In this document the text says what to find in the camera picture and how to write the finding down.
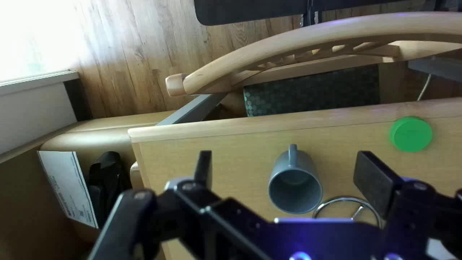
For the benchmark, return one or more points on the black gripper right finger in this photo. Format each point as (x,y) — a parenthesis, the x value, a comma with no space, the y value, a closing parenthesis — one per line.
(377,180)

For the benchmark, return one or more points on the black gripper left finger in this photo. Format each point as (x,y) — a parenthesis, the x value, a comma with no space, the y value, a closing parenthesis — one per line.
(139,221)

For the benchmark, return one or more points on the green round disc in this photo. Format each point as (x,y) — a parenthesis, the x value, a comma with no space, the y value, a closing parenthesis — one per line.
(412,134)

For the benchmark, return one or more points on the white printed paper sheet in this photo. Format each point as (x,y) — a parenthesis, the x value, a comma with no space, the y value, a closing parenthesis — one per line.
(70,184)

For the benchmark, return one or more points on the rounded light wooden board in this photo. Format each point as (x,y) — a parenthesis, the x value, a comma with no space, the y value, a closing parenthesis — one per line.
(91,131)

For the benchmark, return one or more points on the dark green seat cushion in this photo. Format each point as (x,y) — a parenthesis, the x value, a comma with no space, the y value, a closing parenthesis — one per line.
(312,91)

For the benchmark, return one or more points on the grey metal bar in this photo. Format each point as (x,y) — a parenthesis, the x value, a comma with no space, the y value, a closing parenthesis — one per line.
(193,109)

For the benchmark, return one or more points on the white low cabinet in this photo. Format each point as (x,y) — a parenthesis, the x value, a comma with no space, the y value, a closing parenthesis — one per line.
(34,112)

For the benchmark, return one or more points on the black flat panel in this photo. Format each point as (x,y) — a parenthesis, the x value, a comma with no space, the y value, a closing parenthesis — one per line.
(269,10)

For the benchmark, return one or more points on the light wooden armchair frame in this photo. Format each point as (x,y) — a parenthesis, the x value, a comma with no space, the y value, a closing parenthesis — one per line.
(308,43)

